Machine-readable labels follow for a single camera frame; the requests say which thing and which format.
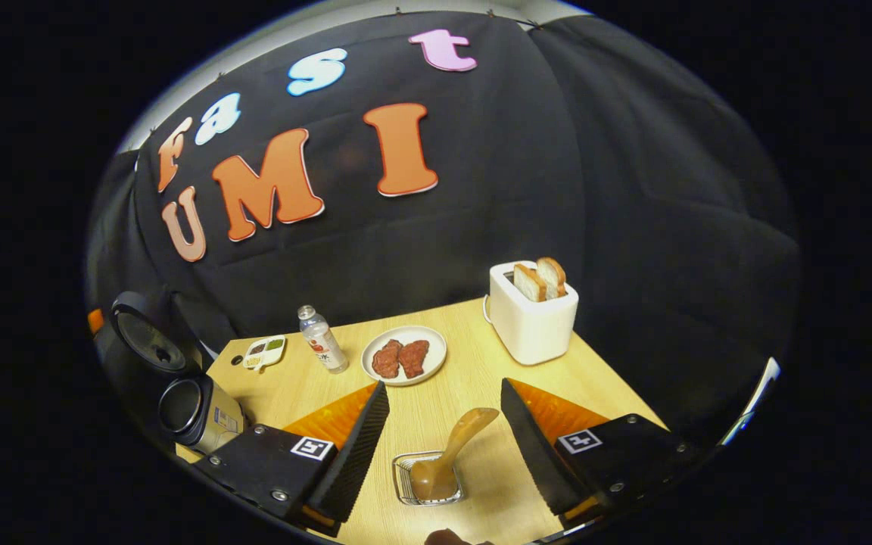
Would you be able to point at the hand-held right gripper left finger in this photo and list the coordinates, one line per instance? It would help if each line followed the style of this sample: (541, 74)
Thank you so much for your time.
(349, 454)

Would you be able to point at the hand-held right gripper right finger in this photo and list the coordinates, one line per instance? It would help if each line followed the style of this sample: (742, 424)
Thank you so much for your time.
(534, 454)

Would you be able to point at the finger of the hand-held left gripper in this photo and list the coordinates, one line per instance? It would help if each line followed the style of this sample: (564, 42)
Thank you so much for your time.
(95, 322)

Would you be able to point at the wooden spoon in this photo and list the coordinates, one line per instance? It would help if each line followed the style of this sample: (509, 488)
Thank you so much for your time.
(455, 446)

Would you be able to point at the dark grey rice cooker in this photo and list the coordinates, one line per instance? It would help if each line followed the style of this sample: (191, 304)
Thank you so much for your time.
(209, 420)

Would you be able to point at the red meat piece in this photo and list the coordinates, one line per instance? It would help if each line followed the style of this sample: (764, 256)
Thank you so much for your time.
(414, 358)
(387, 360)

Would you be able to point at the clear drink bottle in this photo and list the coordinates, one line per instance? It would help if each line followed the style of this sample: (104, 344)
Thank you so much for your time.
(326, 344)

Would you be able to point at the white toaster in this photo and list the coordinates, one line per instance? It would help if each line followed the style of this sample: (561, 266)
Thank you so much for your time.
(534, 329)

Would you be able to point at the white divided sauce dish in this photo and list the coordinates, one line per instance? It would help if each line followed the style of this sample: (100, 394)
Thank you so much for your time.
(263, 353)

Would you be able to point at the white plate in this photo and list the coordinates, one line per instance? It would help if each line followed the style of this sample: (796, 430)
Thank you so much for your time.
(436, 348)

